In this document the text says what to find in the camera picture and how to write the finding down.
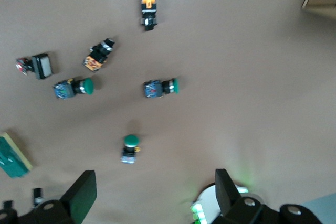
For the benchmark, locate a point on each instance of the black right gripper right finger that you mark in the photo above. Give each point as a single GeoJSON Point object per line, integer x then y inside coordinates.
{"type": "Point", "coordinates": [226, 192]}

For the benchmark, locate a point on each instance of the black square push button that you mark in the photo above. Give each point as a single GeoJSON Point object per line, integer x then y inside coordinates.
{"type": "Point", "coordinates": [39, 66]}

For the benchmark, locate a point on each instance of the green load switch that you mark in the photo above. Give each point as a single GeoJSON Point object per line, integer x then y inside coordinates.
{"type": "Point", "coordinates": [11, 155]}

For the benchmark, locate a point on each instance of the green push button blue block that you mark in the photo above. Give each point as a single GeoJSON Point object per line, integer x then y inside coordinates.
{"type": "Point", "coordinates": [130, 149]}
{"type": "Point", "coordinates": [73, 89]}
{"type": "Point", "coordinates": [160, 88]}

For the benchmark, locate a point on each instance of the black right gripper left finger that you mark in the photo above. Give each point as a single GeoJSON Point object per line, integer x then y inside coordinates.
{"type": "Point", "coordinates": [81, 197]}

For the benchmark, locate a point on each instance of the black selector switch orange block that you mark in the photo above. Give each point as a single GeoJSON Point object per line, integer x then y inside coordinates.
{"type": "Point", "coordinates": [148, 9]}
{"type": "Point", "coordinates": [99, 55]}

